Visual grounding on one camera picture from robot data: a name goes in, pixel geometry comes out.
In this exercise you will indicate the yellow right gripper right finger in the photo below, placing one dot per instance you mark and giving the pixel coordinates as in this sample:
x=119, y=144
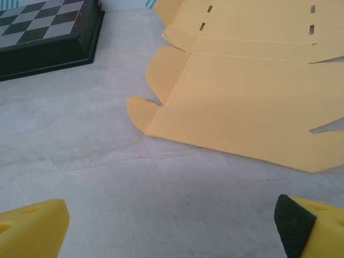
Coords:
x=317, y=231

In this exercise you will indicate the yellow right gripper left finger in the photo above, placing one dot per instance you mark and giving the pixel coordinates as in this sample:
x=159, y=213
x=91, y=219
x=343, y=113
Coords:
x=32, y=231

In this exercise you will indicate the black and silver chessboard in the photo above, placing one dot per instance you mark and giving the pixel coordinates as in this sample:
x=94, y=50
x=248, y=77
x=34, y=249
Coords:
x=40, y=32

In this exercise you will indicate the yellow paper box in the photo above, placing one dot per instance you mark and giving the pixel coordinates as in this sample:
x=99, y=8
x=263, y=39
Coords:
x=242, y=94

